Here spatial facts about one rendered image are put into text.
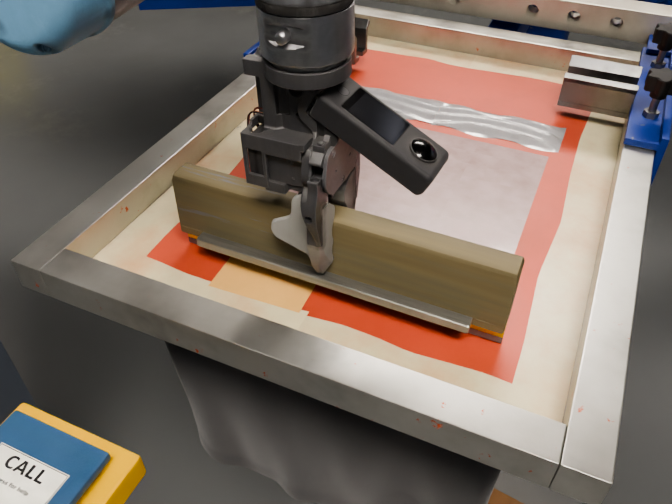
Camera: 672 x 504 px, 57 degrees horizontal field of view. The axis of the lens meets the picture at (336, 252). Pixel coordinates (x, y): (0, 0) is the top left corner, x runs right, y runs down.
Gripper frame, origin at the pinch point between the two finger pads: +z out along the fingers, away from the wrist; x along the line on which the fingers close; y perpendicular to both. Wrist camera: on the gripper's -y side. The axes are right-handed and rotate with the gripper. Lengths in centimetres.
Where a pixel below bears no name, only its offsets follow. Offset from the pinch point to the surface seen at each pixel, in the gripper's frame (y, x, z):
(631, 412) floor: -49, -77, 100
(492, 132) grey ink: -7.6, -36.7, 4.2
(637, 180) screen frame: -26.7, -27.4, 1.5
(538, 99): -12, -50, 4
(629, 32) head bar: -22, -68, -1
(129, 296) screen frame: 15.9, 12.6, 1.0
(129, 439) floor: 67, -16, 98
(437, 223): -6.5, -14.5, 4.9
